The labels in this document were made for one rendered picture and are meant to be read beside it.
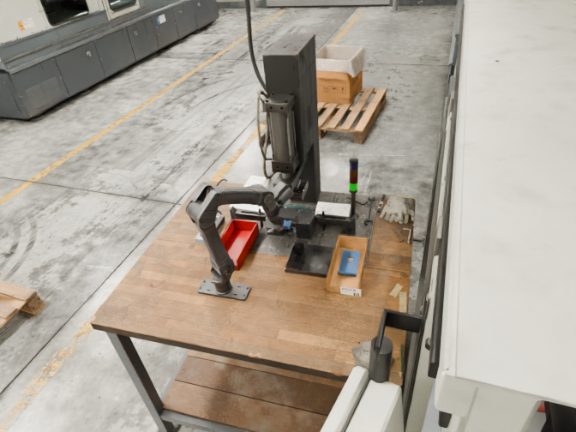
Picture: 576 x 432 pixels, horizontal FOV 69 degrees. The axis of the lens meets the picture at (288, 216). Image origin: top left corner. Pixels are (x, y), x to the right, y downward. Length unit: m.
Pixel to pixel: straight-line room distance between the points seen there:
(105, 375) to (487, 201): 2.39
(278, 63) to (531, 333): 1.25
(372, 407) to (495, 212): 0.34
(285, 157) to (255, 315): 0.60
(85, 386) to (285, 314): 1.53
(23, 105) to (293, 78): 5.21
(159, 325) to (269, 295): 0.41
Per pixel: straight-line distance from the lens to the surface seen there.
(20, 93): 6.41
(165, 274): 1.78
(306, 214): 1.80
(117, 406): 2.60
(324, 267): 1.64
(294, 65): 1.54
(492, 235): 0.64
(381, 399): 0.70
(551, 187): 0.77
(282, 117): 1.54
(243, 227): 1.88
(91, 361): 2.85
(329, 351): 1.42
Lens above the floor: 2.07
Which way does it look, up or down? 37 degrees down
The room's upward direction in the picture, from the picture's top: 6 degrees counter-clockwise
